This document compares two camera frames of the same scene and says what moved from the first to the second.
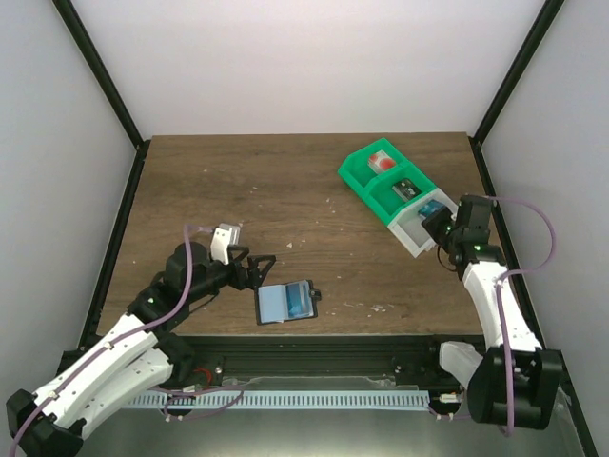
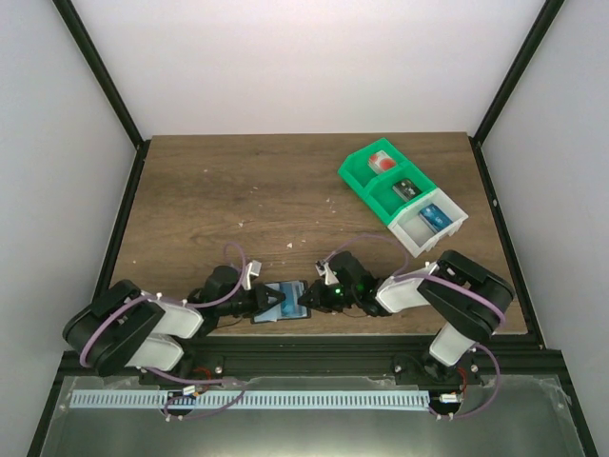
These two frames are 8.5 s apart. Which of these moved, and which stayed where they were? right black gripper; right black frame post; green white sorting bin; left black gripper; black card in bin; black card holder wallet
Moved: left black gripper; right black gripper
Stayed: black card holder wallet; right black frame post; green white sorting bin; black card in bin
